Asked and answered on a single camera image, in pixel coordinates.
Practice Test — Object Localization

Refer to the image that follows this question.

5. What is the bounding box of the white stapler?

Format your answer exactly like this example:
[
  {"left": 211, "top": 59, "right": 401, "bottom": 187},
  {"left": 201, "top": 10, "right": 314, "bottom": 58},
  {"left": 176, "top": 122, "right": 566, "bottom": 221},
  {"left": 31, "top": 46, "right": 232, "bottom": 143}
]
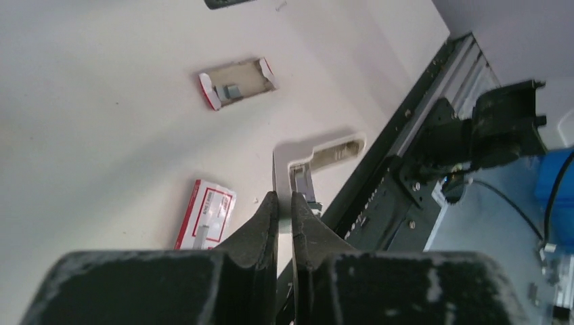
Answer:
[{"left": 271, "top": 131, "right": 367, "bottom": 236}]

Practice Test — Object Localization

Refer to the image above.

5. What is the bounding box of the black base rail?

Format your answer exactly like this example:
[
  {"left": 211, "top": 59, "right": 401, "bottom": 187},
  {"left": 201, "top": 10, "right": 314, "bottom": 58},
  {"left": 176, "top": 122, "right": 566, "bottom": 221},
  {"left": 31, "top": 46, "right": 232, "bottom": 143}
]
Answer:
[{"left": 275, "top": 38, "right": 477, "bottom": 325}]

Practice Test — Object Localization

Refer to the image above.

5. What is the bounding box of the right black camera cable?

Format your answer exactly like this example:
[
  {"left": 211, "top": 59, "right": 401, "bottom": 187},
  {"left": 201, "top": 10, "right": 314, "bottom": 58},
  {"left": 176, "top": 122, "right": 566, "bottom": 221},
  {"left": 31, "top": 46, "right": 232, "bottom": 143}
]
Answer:
[{"left": 466, "top": 150, "right": 574, "bottom": 252}]

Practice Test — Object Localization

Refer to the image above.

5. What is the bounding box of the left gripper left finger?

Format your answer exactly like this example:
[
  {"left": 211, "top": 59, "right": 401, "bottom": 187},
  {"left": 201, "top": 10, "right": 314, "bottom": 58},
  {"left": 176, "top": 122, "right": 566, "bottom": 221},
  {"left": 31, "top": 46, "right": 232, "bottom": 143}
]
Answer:
[{"left": 22, "top": 192, "right": 279, "bottom": 324}]

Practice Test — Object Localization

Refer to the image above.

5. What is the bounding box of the red white staple box sleeve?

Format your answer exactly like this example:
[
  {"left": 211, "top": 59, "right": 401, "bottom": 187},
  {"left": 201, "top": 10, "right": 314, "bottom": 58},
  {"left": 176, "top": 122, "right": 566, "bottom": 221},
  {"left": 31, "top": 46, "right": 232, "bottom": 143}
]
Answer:
[{"left": 174, "top": 179, "right": 236, "bottom": 250}]

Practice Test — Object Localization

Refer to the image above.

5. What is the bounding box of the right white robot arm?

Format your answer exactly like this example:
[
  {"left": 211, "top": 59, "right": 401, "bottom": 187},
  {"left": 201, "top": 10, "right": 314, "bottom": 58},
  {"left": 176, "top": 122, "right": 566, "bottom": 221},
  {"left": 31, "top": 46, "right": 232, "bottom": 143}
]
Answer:
[{"left": 231, "top": 1, "right": 546, "bottom": 209}]

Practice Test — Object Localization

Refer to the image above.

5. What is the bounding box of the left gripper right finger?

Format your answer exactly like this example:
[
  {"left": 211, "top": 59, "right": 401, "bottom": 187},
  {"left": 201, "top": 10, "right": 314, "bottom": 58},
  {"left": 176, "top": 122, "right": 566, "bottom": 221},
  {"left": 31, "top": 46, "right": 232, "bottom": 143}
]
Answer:
[{"left": 291, "top": 192, "right": 529, "bottom": 324}]

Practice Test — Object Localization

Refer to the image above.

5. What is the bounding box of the grey staple strip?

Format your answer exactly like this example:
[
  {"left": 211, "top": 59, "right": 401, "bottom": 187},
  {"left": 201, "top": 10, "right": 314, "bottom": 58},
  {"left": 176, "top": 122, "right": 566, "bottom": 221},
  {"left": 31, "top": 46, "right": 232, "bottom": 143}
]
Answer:
[{"left": 214, "top": 84, "right": 243, "bottom": 102}]

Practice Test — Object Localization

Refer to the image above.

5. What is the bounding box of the cardboard staple box tray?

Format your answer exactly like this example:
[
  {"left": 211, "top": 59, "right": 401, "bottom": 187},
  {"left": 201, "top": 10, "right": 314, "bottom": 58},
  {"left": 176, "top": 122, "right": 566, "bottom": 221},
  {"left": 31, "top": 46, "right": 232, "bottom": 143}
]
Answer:
[{"left": 197, "top": 57, "right": 279, "bottom": 111}]

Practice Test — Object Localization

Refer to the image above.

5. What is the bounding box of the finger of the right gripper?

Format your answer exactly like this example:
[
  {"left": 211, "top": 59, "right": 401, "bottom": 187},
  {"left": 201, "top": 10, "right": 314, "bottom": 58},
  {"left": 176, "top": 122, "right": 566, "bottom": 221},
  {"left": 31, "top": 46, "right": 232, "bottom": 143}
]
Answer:
[{"left": 204, "top": 0, "right": 253, "bottom": 9}]

